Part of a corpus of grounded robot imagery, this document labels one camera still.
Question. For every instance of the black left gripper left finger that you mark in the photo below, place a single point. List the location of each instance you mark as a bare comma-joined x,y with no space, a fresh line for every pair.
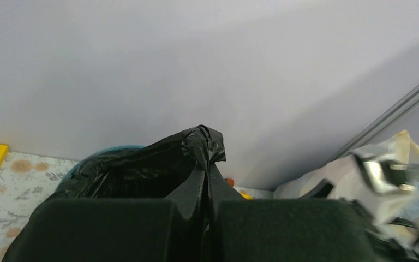
83,229

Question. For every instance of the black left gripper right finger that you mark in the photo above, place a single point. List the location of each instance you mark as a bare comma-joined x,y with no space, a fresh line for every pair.
283,230

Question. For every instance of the black trash bag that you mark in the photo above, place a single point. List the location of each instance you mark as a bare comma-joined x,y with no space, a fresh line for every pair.
151,172

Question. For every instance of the yellow block near bag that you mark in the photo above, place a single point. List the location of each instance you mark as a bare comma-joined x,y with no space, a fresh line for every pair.
246,196

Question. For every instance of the floral patterned table mat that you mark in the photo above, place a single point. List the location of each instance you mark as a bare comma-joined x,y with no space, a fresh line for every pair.
26,181

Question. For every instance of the large translucent plastic bag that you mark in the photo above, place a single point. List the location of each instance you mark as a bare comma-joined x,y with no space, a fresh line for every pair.
400,147

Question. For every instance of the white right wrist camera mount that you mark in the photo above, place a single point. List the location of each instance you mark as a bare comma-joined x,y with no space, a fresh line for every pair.
386,188

